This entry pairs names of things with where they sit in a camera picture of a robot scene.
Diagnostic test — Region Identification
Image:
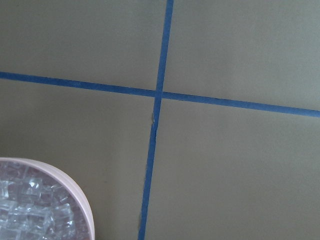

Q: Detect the pink bowl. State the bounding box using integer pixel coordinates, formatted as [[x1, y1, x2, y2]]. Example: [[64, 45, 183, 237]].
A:
[[0, 157, 96, 240]]

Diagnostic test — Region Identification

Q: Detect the clear ice cubes pile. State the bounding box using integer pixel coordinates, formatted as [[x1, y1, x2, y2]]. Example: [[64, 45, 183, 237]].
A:
[[0, 161, 76, 240]]

